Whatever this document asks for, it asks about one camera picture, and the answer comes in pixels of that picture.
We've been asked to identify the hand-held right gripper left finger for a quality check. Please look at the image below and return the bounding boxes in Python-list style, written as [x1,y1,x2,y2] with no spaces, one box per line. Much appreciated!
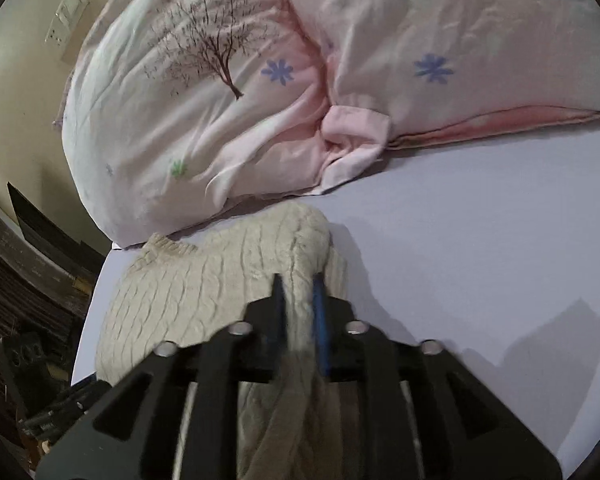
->
[34,273,290,480]

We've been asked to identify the white wall switch plate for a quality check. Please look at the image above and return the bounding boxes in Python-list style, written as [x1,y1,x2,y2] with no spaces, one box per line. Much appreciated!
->
[45,0,89,51]

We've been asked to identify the cream knitted sweater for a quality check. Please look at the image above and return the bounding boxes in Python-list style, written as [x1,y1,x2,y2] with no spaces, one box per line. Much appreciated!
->
[95,202,348,480]

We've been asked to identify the dark wooden furniture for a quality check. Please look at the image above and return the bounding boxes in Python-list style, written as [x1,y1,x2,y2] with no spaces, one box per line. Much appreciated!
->
[0,182,109,480]

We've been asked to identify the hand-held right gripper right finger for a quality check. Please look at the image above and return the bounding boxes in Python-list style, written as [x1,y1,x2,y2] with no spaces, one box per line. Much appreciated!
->
[312,274,564,480]

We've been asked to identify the pink floral printed blanket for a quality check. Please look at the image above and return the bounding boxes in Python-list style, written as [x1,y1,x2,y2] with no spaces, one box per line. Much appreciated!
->
[53,0,600,250]

